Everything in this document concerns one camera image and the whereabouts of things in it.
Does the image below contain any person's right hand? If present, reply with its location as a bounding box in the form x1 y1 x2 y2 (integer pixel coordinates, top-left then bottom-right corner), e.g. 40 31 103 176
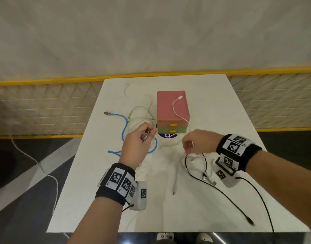
182 129 226 155

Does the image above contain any person's left hand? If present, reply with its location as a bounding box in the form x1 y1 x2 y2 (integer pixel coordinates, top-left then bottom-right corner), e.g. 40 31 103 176
118 122 158 173

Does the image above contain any bundle of white cables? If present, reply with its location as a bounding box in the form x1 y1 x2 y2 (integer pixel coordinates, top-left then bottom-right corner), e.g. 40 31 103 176
172 149 181 196
159 96 191 148
188 141 217 186
124 83 156 130

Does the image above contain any blue cable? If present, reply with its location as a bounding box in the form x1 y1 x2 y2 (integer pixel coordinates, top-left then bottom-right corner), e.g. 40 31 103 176
104 111 158 157

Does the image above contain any pink drawer box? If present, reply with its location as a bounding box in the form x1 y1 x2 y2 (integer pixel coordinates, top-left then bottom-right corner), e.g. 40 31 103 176
157 90 191 135

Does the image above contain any person's left forearm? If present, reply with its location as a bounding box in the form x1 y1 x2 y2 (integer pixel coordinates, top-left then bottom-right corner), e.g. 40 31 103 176
66 197 124 244

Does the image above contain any person's right forearm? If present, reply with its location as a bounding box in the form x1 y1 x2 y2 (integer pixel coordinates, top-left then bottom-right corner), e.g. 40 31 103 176
246 149 311 234

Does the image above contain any black right wristband with markers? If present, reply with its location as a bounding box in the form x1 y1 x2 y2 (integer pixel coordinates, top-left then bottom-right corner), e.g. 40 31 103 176
215 134 263 173

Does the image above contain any black wristband with markers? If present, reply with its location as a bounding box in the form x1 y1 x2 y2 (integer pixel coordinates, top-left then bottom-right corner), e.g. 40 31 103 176
215 134 263 173
95 163 138 206

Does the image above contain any black left wristband with markers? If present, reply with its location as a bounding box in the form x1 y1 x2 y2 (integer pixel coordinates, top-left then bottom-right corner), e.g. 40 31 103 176
95 163 138 206

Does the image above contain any white shoe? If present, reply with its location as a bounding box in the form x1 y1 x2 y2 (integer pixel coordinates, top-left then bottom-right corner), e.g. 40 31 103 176
157 232 174 242
197 233 211 244

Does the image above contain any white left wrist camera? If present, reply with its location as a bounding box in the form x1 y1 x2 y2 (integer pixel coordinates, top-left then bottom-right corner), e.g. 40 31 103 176
129 181 148 211

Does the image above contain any black right camera cable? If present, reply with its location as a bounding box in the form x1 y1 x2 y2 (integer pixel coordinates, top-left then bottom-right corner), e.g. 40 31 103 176
235 176 275 233

